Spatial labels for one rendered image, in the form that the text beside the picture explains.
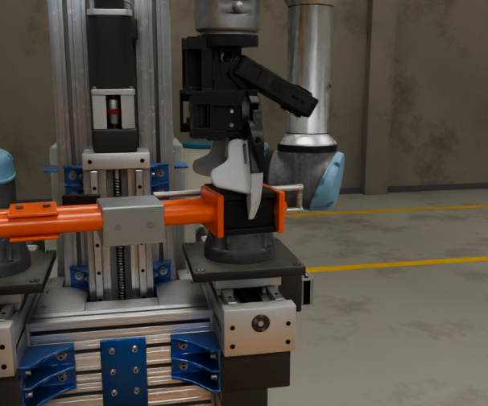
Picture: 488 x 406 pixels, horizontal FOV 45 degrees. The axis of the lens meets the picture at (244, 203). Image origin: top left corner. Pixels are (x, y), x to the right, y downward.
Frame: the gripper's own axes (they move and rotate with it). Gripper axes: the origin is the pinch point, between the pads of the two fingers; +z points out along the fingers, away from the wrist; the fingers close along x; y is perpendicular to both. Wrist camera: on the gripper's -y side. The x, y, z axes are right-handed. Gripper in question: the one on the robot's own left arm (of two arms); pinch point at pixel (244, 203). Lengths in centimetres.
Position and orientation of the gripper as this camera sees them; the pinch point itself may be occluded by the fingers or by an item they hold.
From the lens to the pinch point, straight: 73.4
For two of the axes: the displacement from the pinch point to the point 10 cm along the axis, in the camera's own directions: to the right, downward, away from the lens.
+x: 3.1, 2.1, -9.3
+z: -0.1, 9.8, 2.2
